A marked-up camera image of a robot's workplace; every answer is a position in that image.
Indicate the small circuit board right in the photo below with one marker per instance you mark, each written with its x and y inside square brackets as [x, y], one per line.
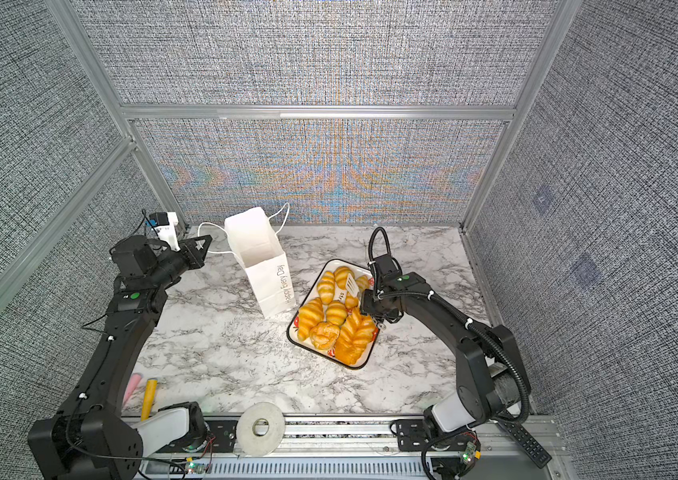
[469, 458]

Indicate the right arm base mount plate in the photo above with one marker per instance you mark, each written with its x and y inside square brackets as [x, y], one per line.
[412, 435]

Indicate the purple plastic fork toy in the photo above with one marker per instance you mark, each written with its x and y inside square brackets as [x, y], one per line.
[132, 384]

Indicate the black tv remote control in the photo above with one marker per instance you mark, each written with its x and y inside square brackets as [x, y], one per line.
[527, 442]

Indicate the yellow plastic scoop toy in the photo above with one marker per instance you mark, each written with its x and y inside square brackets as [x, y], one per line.
[148, 398]

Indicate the aluminium front rail frame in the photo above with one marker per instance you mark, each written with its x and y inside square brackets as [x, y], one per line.
[362, 447]

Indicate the round bun bottom left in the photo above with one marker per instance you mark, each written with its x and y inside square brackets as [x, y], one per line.
[324, 335]

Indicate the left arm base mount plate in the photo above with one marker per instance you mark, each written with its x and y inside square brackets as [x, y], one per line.
[216, 435]

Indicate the croissant top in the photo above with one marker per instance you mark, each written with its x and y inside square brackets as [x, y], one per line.
[341, 275]

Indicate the small croissant centre of tray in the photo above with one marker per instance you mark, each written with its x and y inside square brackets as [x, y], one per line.
[336, 313]

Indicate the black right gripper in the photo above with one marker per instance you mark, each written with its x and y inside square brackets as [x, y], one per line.
[366, 306]

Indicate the white tape roll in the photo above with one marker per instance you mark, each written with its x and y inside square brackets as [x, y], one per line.
[260, 429]

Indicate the small green circuit board left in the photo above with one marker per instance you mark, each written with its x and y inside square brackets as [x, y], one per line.
[196, 466]

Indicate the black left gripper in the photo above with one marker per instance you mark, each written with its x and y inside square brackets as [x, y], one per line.
[196, 258]

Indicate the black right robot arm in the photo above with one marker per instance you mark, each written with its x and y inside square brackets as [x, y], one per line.
[490, 378]

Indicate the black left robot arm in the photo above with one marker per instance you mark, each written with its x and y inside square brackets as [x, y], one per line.
[86, 438]

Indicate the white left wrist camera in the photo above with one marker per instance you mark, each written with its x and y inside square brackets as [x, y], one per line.
[165, 226]

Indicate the white paper gift bag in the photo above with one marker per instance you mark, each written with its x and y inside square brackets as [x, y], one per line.
[252, 238]

